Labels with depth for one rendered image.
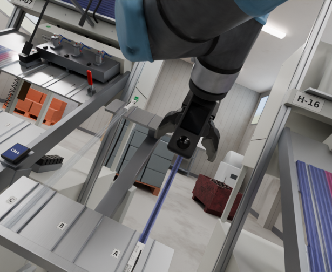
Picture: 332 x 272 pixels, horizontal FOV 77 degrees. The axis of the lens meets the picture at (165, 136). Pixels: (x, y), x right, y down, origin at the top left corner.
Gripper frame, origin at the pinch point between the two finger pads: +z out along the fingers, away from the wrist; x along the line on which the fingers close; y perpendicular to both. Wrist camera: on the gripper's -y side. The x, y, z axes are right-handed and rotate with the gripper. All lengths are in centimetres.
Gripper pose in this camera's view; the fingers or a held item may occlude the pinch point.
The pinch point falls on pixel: (182, 151)
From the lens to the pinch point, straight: 50.9
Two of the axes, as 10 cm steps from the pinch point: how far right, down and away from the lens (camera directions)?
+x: -9.1, -3.9, 1.2
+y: 3.8, -7.0, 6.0
